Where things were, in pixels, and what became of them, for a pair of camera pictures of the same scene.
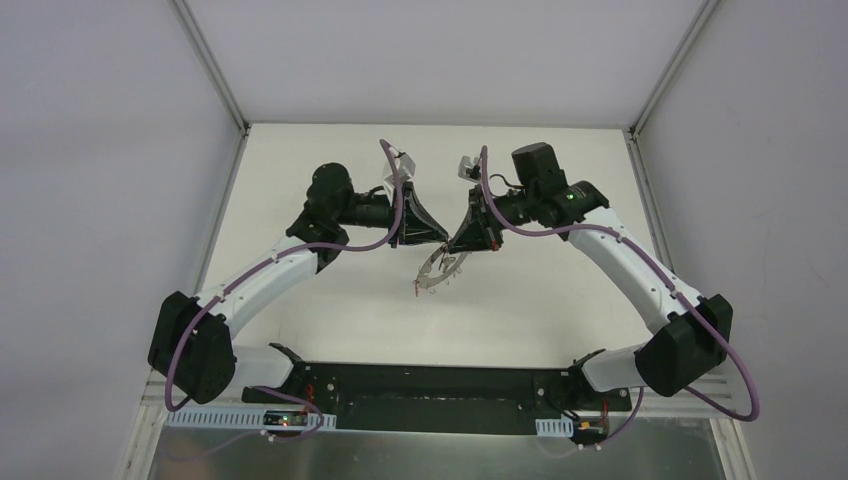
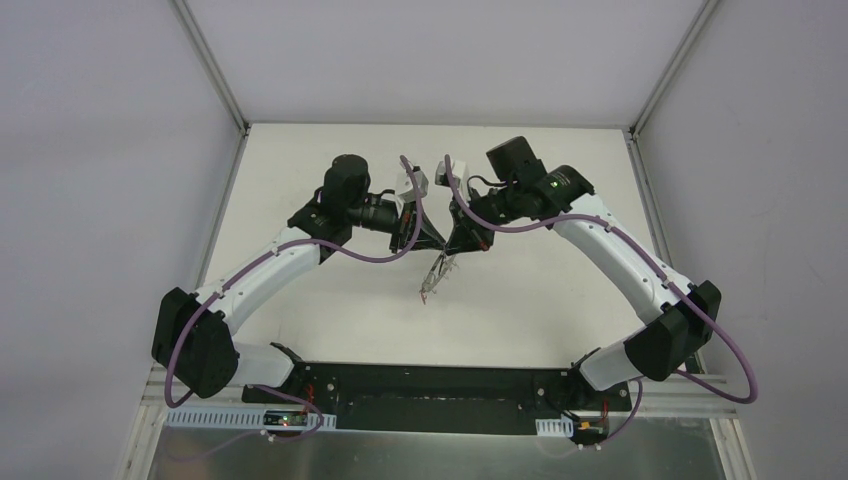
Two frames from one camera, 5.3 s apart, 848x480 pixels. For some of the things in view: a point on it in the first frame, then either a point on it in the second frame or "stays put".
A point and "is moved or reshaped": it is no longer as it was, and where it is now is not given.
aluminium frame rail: x=686 y=403 stays put
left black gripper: x=405 y=216 stays put
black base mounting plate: x=438 y=399 stays put
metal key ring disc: x=425 y=280 is moved or reshaped
